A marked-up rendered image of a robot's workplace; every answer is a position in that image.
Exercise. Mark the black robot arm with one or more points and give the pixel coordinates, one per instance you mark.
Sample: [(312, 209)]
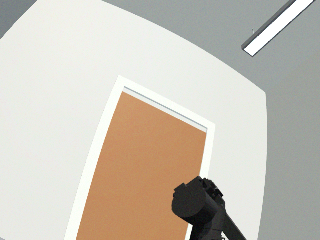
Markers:
[(200, 204)]

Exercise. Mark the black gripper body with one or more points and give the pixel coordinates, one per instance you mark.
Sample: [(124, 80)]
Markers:
[(210, 233)]

